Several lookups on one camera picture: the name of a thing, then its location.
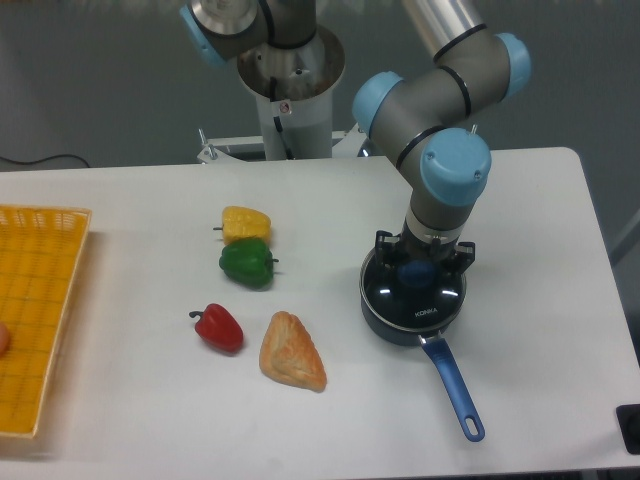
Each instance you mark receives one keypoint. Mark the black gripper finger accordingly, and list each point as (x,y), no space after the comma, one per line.
(389,250)
(460,258)

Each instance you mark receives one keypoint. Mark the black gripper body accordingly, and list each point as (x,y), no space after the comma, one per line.
(414,249)

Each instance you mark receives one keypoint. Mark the glass lid blue knob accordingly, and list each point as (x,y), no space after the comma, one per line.
(399,312)

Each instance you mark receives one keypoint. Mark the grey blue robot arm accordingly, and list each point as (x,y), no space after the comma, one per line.
(415,124)

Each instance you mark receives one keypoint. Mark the green bell pepper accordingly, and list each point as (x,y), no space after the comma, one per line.
(248,262)

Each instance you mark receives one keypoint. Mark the golden pastry turnover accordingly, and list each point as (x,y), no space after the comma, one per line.
(288,354)

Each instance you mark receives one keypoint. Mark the yellow bell pepper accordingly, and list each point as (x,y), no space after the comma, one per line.
(239,223)

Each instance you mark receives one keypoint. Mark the red bell pepper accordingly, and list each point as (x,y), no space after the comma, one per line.
(218,328)

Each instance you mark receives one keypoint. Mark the black device table edge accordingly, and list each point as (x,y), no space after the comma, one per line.
(628,420)

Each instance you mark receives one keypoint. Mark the yellow woven basket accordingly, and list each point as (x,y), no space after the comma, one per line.
(41,250)

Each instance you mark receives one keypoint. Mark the dark saucepan blue handle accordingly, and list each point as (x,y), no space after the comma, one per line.
(439,352)

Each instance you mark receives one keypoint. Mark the white metal base frame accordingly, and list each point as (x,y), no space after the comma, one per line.
(345,144)

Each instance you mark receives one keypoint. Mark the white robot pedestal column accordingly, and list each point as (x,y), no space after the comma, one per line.
(293,90)

